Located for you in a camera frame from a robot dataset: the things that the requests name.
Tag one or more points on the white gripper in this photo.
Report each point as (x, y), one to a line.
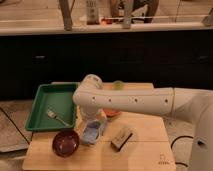
(91, 115)

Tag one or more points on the black and tan eraser block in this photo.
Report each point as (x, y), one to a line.
(121, 138)

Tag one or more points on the wooden board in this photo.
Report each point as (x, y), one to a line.
(148, 149)

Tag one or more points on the dark red bowl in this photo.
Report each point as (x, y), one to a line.
(65, 143)

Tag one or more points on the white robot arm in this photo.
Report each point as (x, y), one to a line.
(190, 105)

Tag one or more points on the metal fork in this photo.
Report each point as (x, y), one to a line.
(53, 115)

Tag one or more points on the green plastic tray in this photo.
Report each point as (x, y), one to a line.
(56, 98)

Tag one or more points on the white paper cup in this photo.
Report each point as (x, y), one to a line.
(83, 136)

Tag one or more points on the green cup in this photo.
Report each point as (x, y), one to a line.
(118, 85)

